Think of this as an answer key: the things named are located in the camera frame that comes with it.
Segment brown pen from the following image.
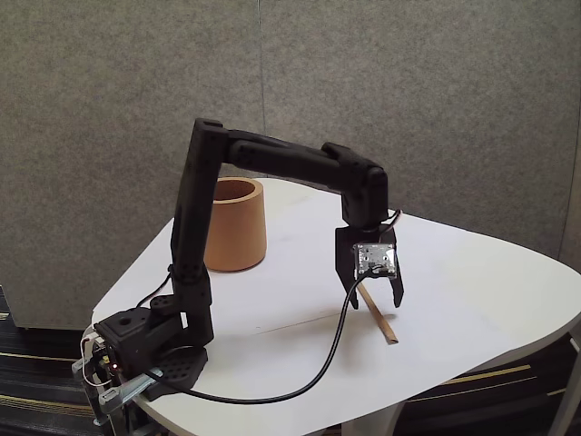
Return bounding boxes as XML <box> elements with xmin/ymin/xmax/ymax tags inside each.
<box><xmin>357</xmin><ymin>284</ymin><xmax>399</xmax><ymax>346</ymax></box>

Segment brown cork pen holder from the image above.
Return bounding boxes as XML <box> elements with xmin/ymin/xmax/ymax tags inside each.
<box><xmin>202</xmin><ymin>177</ymin><xmax>268</xmax><ymax>273</ymax></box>

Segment grey felt partition panel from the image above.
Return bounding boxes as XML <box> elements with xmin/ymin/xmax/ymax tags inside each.
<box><xmin>0</xmin><ymin>0</ymin><xmax>270</xmax><ymax>331</ymax></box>
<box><xmin>258</xmin><ymin>0</ymin><xmax>581</xmax><ymax>273</ymax></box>

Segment white table leg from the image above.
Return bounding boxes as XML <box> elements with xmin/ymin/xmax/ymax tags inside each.
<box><xmin>547</xmin><ymin>333</ymin><xmax>581</xmax><ymax>436</ymax></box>

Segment grey metal table clamp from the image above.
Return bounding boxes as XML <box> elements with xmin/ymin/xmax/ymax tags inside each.
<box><xmin>71</xmin><ymin>358</ymin><xmax>163</xmax><ymax>431</ymax></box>

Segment motor controller board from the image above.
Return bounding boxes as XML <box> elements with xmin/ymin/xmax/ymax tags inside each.
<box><xmin>90</xmin><ymin>338</ymin><xmax>124</xmax><ymax>378</ymax></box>

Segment bare circuit board camera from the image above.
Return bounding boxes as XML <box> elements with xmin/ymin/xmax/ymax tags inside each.
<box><xmin>352</xmin><ymin>242</ymin><xmax>399</xmax><ymax>280</ymax></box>

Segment black camera cable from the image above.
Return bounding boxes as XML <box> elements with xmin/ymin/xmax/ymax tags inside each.
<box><xmin>143</xmin><ymin>264</ymin><xmax>382</xmax><ymax>404</ymax></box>

